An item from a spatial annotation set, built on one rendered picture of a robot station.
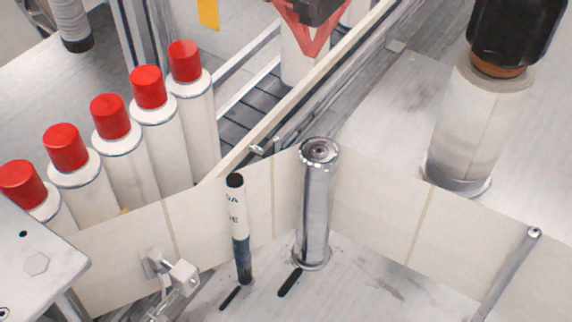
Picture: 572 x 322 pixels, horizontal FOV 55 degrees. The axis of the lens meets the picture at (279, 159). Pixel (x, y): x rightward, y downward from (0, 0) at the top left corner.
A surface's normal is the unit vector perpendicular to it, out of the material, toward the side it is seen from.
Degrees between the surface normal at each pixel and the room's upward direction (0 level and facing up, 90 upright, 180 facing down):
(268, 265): 0
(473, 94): 92
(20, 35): 0
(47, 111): 0
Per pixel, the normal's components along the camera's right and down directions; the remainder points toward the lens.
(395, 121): 0.00, -0.65
